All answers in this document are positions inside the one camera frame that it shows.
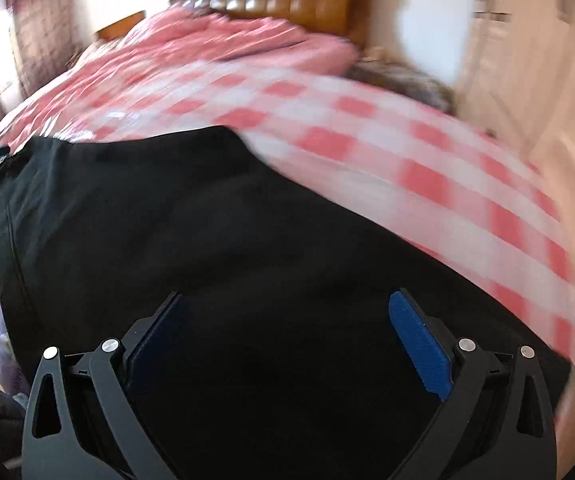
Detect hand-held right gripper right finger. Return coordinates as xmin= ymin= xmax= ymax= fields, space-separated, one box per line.
xmin=389 ymin=287 xmax=558 ymax=480

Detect pink checked bed sheet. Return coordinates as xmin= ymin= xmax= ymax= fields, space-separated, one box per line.
xmin=0 ymin=60 xmax=575 ymax=361

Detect pink quilt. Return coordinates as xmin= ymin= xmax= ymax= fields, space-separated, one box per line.
xmin=75 ymin=5 xmax=361 ymax=91

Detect wooden nightstand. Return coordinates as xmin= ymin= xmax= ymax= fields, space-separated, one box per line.
xmin=95 ymin=10 xmax=147 ymax=41

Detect grey patterned cloth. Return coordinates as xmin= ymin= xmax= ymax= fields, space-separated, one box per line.
xmin=347 ymin=57 xmax=458 ymax=113

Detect brown wooden headboard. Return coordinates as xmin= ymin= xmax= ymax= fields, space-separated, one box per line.
xmin=168 ymin=0 xmax=375 ymax=48

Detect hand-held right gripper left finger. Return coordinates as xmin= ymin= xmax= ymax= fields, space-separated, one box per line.
xmin=20 ymin=290 xmax=186 ymax=480

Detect pink curtains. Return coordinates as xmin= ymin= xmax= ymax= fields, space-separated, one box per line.
xmin=8 ymin=0 xmax=76 ymax=76

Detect white wardrobe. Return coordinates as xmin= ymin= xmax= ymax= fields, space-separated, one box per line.
xmin=460 ymin=0 xmax=575 ymax=311

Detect black pants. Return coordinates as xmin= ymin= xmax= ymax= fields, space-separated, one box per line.
xmin=0 ymin=126 xmax=573 ymax=480

